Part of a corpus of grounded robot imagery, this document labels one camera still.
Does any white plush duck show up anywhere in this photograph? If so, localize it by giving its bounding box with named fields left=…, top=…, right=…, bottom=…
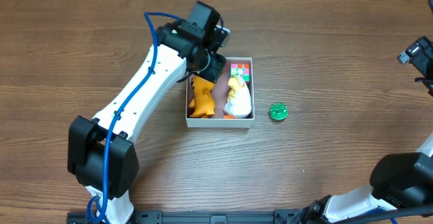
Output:
left=223, top=75, right=252, bottom=118

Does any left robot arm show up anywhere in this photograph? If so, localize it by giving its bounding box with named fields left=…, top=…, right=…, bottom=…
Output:
left=67, top=20, right=230, bottom=223

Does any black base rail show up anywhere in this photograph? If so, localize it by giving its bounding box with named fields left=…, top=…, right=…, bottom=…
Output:
left=66, top=208, right=365, bottom=224

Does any orange dinosaur toy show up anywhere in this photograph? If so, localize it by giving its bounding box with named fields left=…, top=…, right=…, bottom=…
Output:
left=188, top=76, right=215, bottom=118

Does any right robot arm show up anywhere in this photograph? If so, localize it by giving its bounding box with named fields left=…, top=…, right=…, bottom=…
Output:
left=290, top=136, right=432, bottom=223

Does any thick black cable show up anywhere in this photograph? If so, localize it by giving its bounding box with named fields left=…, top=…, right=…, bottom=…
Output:
left=333, top=204, right=433, bottom=224

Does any white box pink interior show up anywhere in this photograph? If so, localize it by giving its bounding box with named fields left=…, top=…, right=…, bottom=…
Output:
left=185, top=58, right=255, bottom=129

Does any green lattice wheel toy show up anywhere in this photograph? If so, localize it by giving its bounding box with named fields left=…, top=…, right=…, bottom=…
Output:
left=269, top=103, right=288, bottom=121

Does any multicoloured puzzle cube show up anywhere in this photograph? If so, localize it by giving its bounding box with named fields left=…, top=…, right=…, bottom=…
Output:
left=230, top=63, right=251, bottom=83

